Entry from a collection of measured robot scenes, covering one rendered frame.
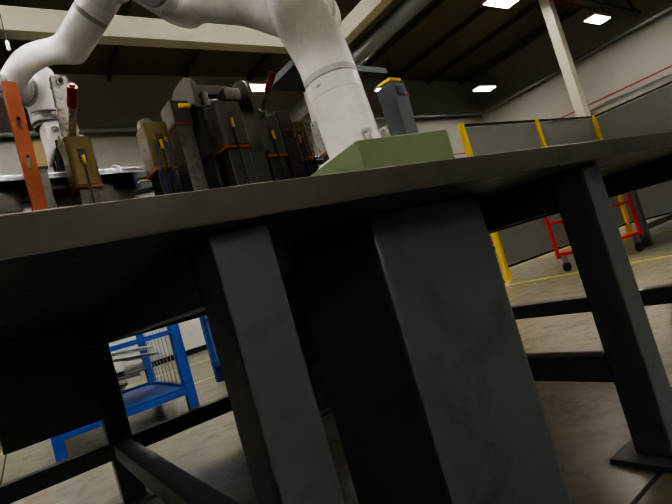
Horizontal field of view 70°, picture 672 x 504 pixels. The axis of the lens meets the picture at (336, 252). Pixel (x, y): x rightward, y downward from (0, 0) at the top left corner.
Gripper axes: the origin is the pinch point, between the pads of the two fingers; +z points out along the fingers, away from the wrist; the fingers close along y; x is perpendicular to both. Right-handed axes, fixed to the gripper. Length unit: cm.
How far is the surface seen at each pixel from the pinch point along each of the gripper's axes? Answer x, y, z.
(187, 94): -27.5, -28.9, -11.0
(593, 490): -65, -83, 103
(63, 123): 1.3, -20.8, -6.9
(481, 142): -511, 185, -70
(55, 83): 1.2, -22.3, -16.2
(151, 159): -14.6, -26.7, 5.3
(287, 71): -51, -42, -12
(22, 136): 10.3, -21.3, -3.7
